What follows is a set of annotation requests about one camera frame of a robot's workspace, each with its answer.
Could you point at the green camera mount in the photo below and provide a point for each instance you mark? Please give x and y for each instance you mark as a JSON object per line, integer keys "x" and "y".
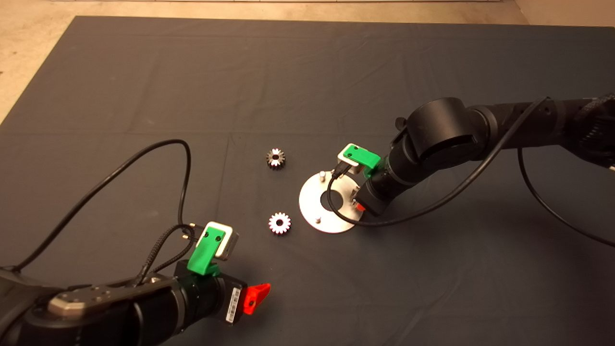
{"x": 365, "y": 156}
{"x": 204, "y": 254}

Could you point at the green right camera mount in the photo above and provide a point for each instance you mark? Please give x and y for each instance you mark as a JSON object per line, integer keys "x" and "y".
{"x": 365, "y": 156}

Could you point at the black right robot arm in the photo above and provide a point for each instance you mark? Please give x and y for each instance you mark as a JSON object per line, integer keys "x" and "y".
{"x": 447, "y": 132}

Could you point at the silver camera box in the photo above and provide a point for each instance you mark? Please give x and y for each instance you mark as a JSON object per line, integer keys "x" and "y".
{"x": 230, "y": 245}
{"x": 354, "y": 169}

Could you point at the silver left camera box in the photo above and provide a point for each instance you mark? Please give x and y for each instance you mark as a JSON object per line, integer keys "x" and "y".
{"x": 230, "y": 245}

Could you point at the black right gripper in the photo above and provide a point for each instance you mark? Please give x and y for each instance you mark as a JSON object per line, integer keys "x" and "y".
{"x": 387, "y": 187}

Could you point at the dark grey table cloth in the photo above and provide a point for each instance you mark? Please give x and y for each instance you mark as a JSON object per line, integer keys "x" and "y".
{"x": 307, "y": 72}

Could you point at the round metal carrier plate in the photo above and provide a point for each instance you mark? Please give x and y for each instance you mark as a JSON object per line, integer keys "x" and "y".
{"x": 312, "y": 211}

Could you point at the green left camera mount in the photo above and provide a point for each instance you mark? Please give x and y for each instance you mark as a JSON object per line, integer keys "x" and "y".
{"x": 204, "y": 254}

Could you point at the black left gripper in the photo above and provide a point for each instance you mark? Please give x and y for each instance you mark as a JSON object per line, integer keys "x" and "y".
{"x": 209, "y": 298}

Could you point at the silver right camera box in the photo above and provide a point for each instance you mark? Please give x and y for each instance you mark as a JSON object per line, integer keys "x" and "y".
{"x": 354, "y": 169}

